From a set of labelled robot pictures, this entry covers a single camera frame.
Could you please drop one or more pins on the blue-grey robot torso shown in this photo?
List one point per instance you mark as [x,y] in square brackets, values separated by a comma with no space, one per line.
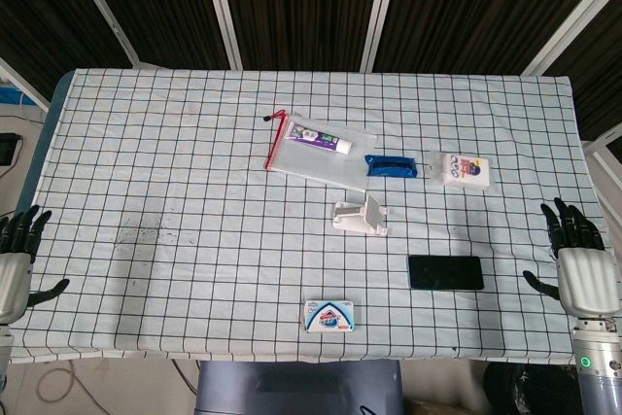
[296,388]

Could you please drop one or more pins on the black smartphone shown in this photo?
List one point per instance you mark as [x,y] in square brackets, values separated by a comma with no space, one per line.
[445,273]

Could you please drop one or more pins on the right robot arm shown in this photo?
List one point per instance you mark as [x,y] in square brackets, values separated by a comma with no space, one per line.
[600,371]

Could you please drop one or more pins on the checkered white tablecloth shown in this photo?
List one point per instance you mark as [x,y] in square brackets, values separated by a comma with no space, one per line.
[194,220]

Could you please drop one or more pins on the black round floor object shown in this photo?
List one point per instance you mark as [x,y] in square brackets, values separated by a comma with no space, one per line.
[525,388]

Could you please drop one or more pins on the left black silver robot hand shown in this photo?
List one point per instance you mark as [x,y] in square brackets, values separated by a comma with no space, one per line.
[13,284]

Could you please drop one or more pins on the white folding phone stand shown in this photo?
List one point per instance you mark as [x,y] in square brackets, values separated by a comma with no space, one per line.
[362,218]

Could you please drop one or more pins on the white tissue pack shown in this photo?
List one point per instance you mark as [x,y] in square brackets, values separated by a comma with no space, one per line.
[464,172]

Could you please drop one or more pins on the purple white toothpaste tube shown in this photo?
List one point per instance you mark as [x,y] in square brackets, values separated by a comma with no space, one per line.
[316,137]

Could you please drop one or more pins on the white partition post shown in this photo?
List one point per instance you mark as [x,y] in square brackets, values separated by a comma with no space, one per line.
[380,7]
[573,20]
[101,7]
[24,87]
[221,7]

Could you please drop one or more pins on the white blue soap box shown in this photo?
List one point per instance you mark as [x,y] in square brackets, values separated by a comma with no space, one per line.
[329,317]

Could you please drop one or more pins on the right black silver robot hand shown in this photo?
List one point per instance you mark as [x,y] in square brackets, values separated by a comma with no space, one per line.
[585,281]

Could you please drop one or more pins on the black box device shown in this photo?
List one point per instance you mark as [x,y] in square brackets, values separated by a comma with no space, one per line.
[7,148]

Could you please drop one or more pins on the blue wrapped package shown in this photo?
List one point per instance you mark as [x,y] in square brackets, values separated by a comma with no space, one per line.
[391,166]

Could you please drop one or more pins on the clear pouch with red zipper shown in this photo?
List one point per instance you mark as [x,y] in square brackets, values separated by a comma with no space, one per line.
[318,164]

